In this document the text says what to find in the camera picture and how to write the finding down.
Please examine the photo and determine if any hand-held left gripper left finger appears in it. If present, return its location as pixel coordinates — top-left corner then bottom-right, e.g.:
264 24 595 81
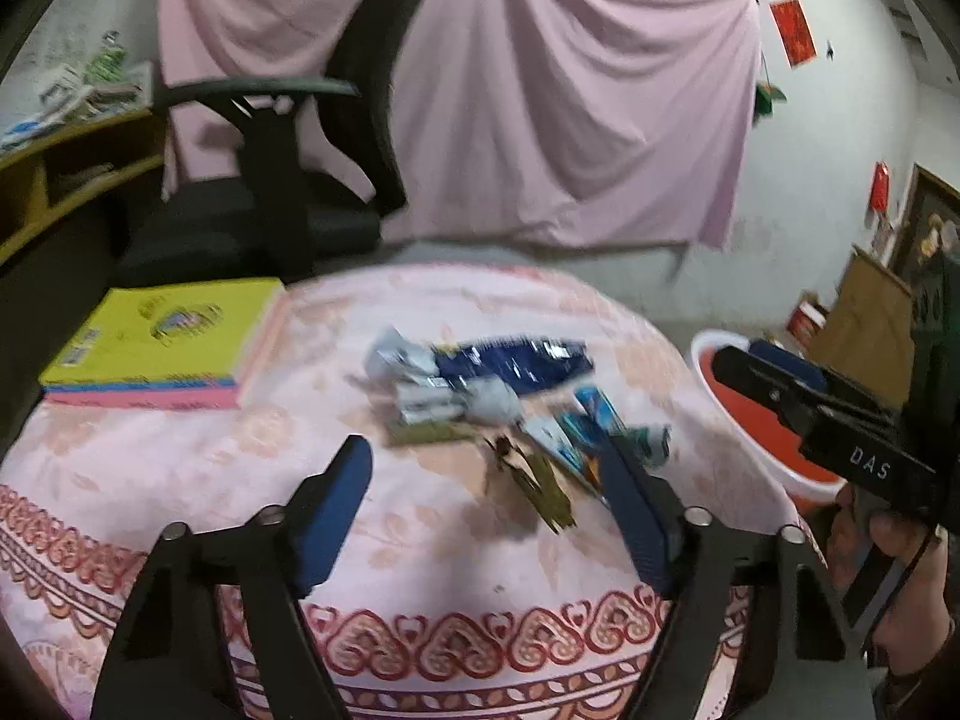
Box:
90 435 374 720

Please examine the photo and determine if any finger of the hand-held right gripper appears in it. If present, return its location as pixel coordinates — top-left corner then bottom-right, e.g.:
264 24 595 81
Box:
711 345 895 451
750 340 830 391

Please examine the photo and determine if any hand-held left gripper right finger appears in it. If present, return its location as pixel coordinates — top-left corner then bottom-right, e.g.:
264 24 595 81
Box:
600 439 875 720

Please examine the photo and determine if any red plastic basin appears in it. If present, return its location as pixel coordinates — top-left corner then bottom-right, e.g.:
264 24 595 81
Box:
688 328 863 507

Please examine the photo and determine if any small silver wrapper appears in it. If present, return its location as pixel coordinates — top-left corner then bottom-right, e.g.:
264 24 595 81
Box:
626 424 672 466

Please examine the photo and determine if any olive green wrapper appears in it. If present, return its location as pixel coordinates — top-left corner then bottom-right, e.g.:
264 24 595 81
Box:
484 435 578 537

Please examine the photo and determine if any light blue wrapper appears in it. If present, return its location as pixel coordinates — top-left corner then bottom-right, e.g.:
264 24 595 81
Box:
525 386 627 500

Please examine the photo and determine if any white wrapper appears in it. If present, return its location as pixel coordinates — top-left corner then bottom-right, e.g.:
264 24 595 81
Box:
365 326 436 383

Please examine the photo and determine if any silver grey wrapper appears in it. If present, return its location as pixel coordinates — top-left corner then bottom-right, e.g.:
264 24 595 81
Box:
394 377 522 425

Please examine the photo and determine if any dark blue wrapper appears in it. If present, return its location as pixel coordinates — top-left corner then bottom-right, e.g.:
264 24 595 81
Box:
431 337 595 397

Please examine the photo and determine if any person's right hand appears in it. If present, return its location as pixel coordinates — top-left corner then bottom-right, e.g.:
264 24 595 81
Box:
829 481 960 680

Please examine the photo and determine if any wooden cabinet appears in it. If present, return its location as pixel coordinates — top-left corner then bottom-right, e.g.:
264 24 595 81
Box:
810 244 917 410

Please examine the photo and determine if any stack of colourful books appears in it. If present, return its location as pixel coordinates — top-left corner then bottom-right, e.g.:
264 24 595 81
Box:
43 289 290 412

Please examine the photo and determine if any thin blue book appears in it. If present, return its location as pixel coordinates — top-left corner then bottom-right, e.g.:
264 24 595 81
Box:
45 377 235 392

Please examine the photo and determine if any pink hanging sheet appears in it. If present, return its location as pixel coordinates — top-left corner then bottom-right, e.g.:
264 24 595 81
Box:
156 0 764 250

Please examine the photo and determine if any black office chair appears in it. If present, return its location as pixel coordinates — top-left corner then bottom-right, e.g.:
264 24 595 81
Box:
116 0 466 286

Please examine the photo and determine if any wooden desk with shelves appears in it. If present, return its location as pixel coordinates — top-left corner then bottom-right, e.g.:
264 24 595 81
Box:
0 101 170 361

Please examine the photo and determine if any pile of papers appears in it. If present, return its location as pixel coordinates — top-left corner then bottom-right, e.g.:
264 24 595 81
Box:
0 60 151 151

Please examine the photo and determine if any glass candy jar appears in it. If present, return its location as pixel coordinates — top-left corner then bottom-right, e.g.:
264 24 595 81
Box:
90 34 127 85

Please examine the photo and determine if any black cable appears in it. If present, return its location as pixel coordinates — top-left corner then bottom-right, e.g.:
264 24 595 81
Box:
862 529 942 653

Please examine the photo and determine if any red paper wall decoration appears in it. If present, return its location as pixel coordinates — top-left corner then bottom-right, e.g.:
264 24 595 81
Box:
771 0 818 70

